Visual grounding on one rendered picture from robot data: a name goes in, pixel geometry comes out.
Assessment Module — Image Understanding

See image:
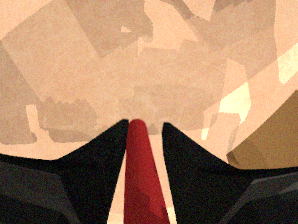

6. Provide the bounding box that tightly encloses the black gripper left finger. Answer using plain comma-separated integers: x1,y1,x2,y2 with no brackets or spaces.
0,119,129,224

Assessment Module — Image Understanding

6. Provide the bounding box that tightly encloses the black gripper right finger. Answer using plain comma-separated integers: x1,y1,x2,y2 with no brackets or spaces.
161,123,298,224

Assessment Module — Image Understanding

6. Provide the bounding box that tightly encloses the red peg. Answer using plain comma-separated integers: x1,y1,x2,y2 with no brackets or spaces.
122,119,170,224

